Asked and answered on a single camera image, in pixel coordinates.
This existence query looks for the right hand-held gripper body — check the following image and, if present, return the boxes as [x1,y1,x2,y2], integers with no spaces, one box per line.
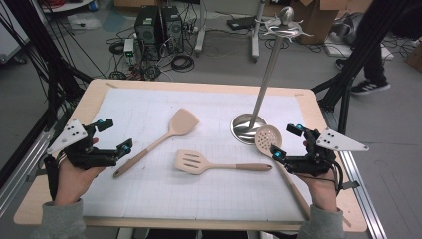
[282,127,370,177]

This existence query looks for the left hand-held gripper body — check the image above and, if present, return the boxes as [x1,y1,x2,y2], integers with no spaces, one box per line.
[46,119,120,171]

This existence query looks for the beige perforated skimmer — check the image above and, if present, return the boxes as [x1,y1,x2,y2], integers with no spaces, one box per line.
[254,124,312,222]

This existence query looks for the metal utensil stand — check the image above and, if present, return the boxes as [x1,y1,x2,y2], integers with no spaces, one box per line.
[229,5,313,146]

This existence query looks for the solid beige spatula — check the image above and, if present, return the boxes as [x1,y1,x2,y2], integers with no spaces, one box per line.
[112,108,201,179]

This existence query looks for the slotted beige spatula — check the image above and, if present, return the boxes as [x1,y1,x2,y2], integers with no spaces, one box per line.
[174,148,273,176]

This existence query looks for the person's left hand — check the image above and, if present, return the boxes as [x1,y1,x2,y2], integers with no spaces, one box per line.
[54,158,107,206]

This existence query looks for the person's right hand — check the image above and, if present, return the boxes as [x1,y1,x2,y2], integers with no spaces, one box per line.
[296,169,339,211]

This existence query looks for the dark tape piece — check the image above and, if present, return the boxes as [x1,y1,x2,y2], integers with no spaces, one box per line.
[26,168,48,182]
[341,180,361,191]

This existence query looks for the white grid mat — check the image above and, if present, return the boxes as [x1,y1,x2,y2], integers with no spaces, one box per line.
[81,87,315,223]

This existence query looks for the small grey power unit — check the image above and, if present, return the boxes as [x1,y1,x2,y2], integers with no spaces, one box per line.
[123,38,136,65]

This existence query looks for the white flat panel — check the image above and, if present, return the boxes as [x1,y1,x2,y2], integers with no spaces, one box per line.
[323,34,395,62]

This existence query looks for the black computer tower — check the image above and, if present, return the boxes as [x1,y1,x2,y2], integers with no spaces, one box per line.
[133,5,163,61]
[161,5,184,54]

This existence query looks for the white stand leg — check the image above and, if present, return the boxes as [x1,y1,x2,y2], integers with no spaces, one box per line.
[251,0,267,63]
[194,0,207,56]

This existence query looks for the clear plastic bag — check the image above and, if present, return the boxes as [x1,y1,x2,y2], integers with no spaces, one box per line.
[68,13,103,31]

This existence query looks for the large open cardboard box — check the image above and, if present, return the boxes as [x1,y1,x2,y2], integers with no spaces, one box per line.
[295,0,349,46]

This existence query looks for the grey bag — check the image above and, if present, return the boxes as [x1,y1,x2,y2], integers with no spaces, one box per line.
[332,12,366,46]

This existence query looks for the black flat box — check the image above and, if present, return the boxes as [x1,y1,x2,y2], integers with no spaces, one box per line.
[226,16,257,32]

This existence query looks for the low cardboard box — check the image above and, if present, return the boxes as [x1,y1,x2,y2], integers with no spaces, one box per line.
[113,0,160,8]

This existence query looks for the white round table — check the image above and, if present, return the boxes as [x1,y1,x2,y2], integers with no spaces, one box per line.
[39,0,94,14]

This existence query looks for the white board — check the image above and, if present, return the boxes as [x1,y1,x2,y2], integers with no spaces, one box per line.
[0,0,31,63]

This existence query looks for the small cardboard box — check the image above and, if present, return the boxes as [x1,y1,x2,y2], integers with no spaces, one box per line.
[404,41,422,73]

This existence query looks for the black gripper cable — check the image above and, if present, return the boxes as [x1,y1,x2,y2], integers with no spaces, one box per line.
[329,161,345,196]

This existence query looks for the black wrist strap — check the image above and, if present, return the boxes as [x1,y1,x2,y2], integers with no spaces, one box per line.
[44,153,62,202]

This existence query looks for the aluminium rail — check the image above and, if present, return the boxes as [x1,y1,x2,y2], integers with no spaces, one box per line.
[326,111,387,239]
[0,127,58,217]

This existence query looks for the black cable coil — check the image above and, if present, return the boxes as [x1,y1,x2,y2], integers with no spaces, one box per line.
[108,40,125,56]
[170,54,196,74]

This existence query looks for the black metal frame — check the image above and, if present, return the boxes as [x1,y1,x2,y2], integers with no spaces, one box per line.
[312,0,412,133]
[0,0,94,133]

